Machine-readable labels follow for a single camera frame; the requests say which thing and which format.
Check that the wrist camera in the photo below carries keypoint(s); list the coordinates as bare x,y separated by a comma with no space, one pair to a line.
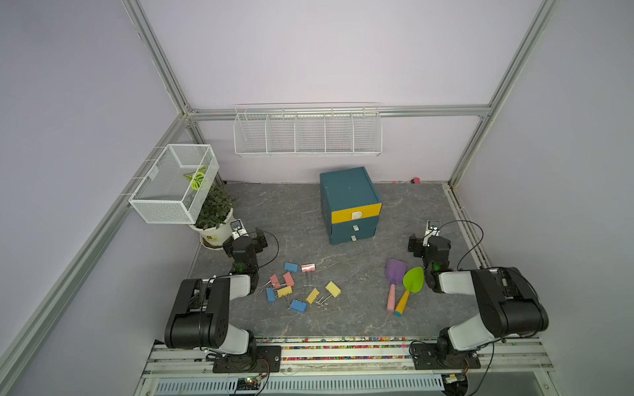
238,229
432,228

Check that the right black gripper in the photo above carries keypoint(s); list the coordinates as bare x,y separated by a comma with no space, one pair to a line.
419,246

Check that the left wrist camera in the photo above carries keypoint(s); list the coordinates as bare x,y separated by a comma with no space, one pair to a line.
238,229

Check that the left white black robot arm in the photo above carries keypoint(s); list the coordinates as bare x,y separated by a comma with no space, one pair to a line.
199,318

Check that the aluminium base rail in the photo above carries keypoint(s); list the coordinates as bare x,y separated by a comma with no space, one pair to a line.
352,366

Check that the green leaf toy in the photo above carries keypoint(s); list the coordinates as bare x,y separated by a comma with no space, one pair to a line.
196,179

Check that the teal drawer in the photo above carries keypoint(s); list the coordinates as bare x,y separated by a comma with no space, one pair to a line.
362,228

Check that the green toy shovel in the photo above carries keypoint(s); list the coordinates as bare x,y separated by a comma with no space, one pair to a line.
413,283

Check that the yellow top drawer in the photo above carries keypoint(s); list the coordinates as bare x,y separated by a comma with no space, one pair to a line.
360,212

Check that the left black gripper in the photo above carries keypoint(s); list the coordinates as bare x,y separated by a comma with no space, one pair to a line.
258,242

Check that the white wire basket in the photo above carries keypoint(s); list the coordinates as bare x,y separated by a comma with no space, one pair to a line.
164,195

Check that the pink binder clip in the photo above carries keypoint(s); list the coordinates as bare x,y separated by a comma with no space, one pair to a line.
274,282
289,279
307,268

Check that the teal drawer cabinet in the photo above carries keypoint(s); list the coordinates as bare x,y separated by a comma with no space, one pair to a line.
344,189

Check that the potted green plant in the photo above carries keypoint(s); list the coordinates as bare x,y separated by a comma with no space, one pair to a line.
215,217

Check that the white wire wall shelf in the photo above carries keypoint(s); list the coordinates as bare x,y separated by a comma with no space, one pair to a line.
308,131

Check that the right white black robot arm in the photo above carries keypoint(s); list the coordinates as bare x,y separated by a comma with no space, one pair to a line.
507,305

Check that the purple toy shovel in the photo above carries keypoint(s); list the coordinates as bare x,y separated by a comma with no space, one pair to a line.
395,272

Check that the yellow binder clip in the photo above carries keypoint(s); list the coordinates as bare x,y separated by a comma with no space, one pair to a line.
333,292
311,298
284,291

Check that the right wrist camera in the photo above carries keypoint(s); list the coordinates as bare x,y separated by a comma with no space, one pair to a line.
432,228

